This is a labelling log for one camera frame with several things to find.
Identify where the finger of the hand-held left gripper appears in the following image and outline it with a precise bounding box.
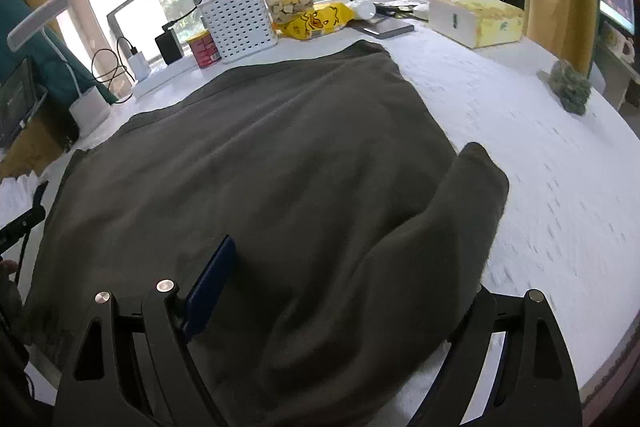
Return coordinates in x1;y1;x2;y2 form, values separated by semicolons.
0;181;49;254

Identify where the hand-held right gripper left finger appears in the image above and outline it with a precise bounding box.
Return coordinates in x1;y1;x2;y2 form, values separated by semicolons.
52;234;237;427

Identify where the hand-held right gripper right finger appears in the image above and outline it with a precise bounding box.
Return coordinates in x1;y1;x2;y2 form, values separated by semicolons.
407;284;583;427

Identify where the grey-green sweater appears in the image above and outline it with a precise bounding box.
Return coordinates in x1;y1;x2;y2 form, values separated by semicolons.
22;39;511;427

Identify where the person's left hand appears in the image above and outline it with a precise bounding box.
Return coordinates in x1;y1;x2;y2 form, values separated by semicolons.
0;258;22;308

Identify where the cardboard box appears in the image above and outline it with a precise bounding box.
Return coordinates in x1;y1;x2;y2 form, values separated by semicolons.
0;122;81;180

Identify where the dark screen in plastic wrap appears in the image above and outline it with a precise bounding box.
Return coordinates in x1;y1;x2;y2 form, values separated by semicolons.
0;57;49;148

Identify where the white desk lamp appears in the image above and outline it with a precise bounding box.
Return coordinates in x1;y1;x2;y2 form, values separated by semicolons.
7;0;114;138

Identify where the teal curtain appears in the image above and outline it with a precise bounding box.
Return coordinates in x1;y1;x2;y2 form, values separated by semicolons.
0;0;119;108

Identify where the white charger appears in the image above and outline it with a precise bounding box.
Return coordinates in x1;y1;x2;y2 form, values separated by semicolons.
127;48;151;82

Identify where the white power strip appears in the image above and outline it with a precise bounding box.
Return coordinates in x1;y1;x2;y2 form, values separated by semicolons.
131;53;202;101

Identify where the black power adapter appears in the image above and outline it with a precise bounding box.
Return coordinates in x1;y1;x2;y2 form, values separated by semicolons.
155;31;184;66

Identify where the red can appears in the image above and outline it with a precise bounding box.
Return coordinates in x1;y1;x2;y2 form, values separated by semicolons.
186;31;221;70

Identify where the white perforated basket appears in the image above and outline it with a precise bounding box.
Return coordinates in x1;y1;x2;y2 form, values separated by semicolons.
197;0;279;66

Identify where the yellow snack bag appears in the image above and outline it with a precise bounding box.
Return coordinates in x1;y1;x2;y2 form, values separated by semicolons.
272;2;357;42

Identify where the yellow tissue box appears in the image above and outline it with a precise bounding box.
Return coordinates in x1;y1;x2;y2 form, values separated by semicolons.
428;0;525;50

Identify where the white mug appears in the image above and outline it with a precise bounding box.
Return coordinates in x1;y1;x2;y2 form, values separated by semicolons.
606;27;639;61

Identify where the black charger cable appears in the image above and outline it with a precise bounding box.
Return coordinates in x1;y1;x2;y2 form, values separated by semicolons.
91;36;139;84

